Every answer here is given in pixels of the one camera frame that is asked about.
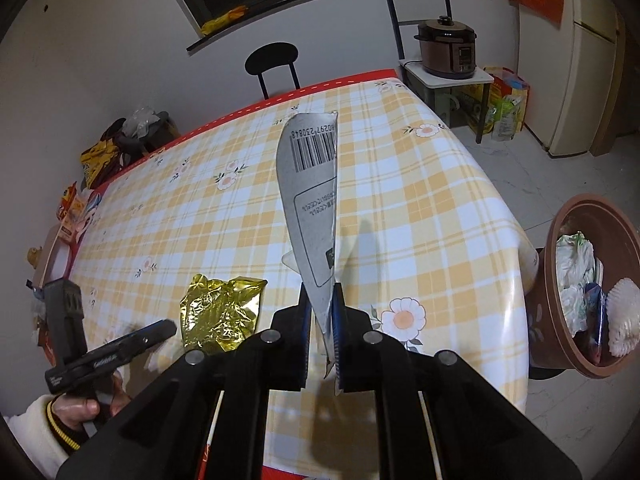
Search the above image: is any gold foil wrapper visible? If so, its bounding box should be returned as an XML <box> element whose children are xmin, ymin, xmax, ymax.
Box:
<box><xmin>180</xmin><ymin>274</ymin><xmax>268</xmax><ymax>356</ymax></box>

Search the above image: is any grey shipping bag with barcode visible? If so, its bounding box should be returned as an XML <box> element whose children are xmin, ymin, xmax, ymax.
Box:
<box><xmin>276</xmin><ymin>112</ymin><xmax>338</xmax><ymax>370</ymax></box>

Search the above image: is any white plastic bag with greens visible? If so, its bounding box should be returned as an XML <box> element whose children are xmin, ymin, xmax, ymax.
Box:
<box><xmin>555</xmin><ymin>231</ymin><xmax>603</xmax><ymax>337</ymax></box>

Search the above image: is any blue crushed can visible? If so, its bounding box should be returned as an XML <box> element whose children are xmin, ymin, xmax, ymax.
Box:
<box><xmin>584</xmin><ymin>283</ymin><xmax>606</xmax><ymax>365</ymax></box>

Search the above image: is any white foam net sleeve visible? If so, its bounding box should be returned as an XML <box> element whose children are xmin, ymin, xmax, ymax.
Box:
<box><xmin>606</xmin><ymin>278</ymin><xmax>640</xmax><ymax>358</ymax></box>

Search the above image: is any left hand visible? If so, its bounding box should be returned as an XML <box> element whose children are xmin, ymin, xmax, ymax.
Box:
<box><xmin>51</xmin><ymin>373</ymin><xmax>131</xmax><ymax>431</ymax></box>

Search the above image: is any left sleeve white striped cuff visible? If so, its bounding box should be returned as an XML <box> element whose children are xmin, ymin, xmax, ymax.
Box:
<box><xmin>3</xmin><ymin>394</ymin><xmax>80</xmax><ymax>479</ymax></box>

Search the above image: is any yellow plaid tablecloth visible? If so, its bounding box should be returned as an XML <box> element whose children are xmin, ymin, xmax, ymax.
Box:
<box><xmin>70</xmin><ymin>72</ymin><xmax>538</xmax><ymax>479</ymax></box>

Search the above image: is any yellow snack bags pile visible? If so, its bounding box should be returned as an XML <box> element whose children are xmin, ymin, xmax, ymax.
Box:
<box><xmin>80</xmin><ymin>139</ymin><xmax>122</xmax><ymax>190</ymax></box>

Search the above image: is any black rack with white shelf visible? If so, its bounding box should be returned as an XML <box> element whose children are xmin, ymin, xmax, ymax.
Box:
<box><xmin>386</xmin><ymin>0</ymin><xmax>495</xmax><ymax>144</ymax></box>

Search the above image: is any black stool with plastic bag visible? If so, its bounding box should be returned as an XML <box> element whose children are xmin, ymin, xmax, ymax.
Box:
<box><xmin>101</xmin><ymin>106</ymin><xmax>180</xmax><ymax>167</ymax></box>

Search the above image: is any black round-back chair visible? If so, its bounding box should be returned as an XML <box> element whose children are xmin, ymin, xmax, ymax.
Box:
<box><xmin>244</xmin><ymin>41</ymin><xmax>300</xmax><ymax>100</ymax></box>

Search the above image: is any colourful shopping bag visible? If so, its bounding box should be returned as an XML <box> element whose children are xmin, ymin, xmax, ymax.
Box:
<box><xmin>484</xmin><ymin>66</ymin><xmax>530</xmax><ymax>142</ymax></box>

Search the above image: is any brown pressure cooker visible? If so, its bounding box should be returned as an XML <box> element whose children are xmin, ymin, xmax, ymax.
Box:
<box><xmin>414</xmin><ymin>15</ymin><xmax>476</xmax><ymax>79</ymax></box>

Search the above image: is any yellow snack bag on sill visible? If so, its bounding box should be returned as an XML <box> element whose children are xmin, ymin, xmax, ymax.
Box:
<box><xmin>201</xmin><ymin>6</ymin><xmax>248</xmax><ymax>36</ymax></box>

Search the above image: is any white refrigerator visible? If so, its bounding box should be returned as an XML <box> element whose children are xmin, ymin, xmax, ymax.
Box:
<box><xmin>518</xmin><ymin>0</ymin><xmax>623</xmax><ymax>158</ymax></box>

